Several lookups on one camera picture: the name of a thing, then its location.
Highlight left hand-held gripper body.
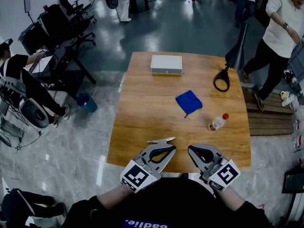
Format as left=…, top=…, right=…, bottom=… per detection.
left=120, top=153, right=162, bottom=194

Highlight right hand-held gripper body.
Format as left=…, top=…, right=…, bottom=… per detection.
left=201, top=155, right=241, bottom=192

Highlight silver metal object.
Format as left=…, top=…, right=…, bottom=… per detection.
left=146, top=136, right=177, bottom=144

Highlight person's left forearm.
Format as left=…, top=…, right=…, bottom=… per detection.
left=96, top=183, right=135, bottom=211

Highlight person's right forearm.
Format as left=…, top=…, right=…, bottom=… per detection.
left=218, top=185, right=247, bottom=212

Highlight clear bottle with red cap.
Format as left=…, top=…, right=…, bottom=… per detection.
left=208, top=113, right=230, bottom=132

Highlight person's black shirt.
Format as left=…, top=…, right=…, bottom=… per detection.
left=67, top=176, right=272, bottom=228

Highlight wooden table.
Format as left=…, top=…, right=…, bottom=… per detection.
left=106, top=52, right=252, bottom=173

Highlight blue cloth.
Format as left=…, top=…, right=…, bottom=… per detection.
left=175, top=89, right=203, bottom=119

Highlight wooden slatted platform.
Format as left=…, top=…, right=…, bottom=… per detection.
left=244, top=88, right=295, bottom=137

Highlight black flat monitor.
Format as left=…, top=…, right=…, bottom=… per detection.
left=281, top=164, right=304, bottom=194

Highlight blue waste bin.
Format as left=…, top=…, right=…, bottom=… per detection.
left=76, top=92, right=98, bottom=114

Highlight white rectangular box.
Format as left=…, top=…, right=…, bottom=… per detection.
left=150, top=54, right=183, bottom=76

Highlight white plastic bottles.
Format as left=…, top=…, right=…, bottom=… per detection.
left=280, top=90, right=295, bottom=107

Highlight black office chair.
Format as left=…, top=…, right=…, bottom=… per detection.
left=62, top=18, right=96, bottom=48
left=58, top=0, right=97, bottom=24

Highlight white paper sheet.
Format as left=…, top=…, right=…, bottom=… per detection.
left=29, top=55, right=53, bottom=74

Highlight black equipment case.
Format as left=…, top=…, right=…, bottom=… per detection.
left=18, top=21, right=50, bottom=56

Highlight screen on stand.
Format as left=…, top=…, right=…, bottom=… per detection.
left=23, top=0, right=36, bottom=23

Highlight black strap loop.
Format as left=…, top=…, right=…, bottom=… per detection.
left=212, top=65, right=231, bottom=93

